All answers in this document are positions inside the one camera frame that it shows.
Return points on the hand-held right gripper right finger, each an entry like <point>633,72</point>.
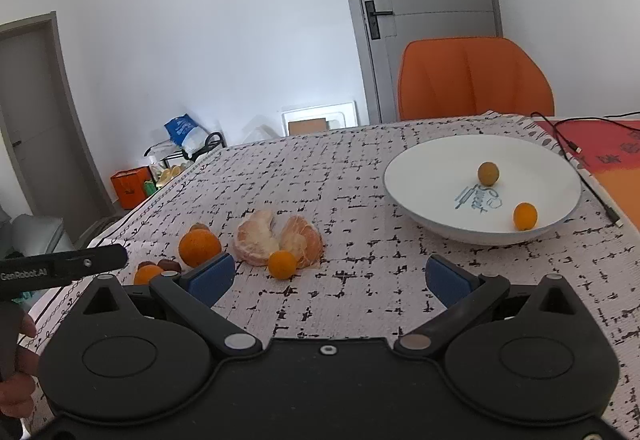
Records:
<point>447,282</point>

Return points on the orange box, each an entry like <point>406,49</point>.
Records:
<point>130,187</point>

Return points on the white framed board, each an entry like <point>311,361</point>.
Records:
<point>345,113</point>

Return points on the white bowl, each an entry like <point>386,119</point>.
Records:
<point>435,180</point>

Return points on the medium mandarin orange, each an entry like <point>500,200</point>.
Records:
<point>146,276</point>

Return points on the red and orange mat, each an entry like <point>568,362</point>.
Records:
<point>600,140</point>

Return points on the blue and white bag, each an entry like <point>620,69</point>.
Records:
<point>182,130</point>

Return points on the yellow bananas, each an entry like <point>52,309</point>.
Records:
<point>170,174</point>

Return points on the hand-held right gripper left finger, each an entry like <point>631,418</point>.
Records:
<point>212,277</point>

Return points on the peeled tangerine half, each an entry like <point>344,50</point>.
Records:
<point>255,235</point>
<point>306,240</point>

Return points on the dark red fruit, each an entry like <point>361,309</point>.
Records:
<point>169,265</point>
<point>147,264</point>

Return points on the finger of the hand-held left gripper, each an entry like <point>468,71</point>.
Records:
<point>107,256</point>

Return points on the grey-brown door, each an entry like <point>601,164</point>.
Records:
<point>30,120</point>

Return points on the small orange kumquat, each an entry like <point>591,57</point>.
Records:
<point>282,265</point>
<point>525,216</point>

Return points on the black rack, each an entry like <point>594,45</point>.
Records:
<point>212,143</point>

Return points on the person's left hand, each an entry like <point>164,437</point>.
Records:
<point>20,395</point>

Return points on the clear plastic cover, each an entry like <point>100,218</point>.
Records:
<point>262,133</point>

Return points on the white black-patterned tablecloth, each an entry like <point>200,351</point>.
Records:
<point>350,170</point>

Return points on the green packet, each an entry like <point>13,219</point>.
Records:
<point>150,189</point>

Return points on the grey sofa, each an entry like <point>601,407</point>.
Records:
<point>35,232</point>

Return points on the brown cardboard piece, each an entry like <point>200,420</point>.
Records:
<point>307,127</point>

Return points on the orange chair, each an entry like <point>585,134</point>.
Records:
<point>475,80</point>

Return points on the large mandarin orange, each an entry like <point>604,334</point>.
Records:
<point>199,247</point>

